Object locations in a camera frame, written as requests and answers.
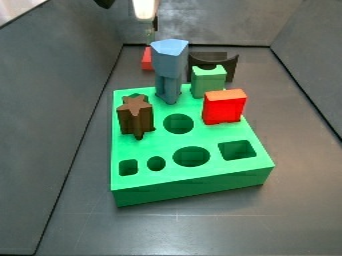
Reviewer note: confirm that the brown star block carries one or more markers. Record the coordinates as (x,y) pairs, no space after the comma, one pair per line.
(135,115)

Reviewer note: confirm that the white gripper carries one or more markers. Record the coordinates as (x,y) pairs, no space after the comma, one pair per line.
(145,10)

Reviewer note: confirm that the red square-circle object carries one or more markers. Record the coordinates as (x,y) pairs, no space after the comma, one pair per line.
(147,60)

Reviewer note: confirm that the green shape sorter base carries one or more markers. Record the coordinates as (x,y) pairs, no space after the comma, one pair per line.
(185,158)

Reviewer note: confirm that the black curved fixture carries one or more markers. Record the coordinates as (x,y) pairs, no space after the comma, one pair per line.
(208,60)

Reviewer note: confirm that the blue pentagon block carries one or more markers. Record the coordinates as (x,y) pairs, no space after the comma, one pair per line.
(170,54)

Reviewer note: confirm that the red cube block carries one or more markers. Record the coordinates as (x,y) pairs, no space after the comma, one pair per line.
(224,106)

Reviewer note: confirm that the green notched block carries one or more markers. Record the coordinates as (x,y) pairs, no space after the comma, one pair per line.
(208,80)

